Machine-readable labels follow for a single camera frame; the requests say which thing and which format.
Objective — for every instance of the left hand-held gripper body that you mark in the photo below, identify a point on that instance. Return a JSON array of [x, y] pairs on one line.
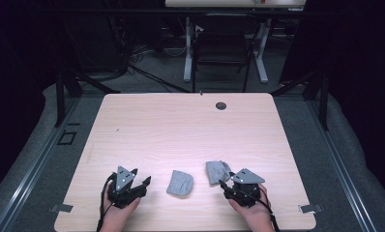
[[124, 191]]

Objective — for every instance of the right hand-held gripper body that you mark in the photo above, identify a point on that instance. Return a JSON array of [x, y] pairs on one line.
[[245, 193]]

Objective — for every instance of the grey sock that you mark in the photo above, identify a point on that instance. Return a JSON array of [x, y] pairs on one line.
[[180, 183], [216, 172]]

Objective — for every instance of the person's right hand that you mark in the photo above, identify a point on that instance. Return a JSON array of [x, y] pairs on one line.
[[256, 219]]

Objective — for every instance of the person's left hand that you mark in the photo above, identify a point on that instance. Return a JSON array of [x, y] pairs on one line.
[[114, 219]]

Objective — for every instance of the dark round table grommet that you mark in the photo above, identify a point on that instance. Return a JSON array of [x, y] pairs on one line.
[[221, 105]]

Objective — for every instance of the black metal stand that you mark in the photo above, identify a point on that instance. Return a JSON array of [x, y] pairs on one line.
[[61, 96], [324, 103]]

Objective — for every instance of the black chair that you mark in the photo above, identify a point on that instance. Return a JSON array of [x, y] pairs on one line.
[[222, 48]]

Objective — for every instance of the white desk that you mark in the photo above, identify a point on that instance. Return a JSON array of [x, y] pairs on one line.
[[232, 3]]

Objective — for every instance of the grey metal bracket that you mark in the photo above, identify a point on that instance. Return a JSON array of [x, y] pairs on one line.
[[310, 208], [61, 208]]

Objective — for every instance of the aluminium floor rail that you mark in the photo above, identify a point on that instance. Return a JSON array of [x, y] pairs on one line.
[[342, 170], [32, 170]]

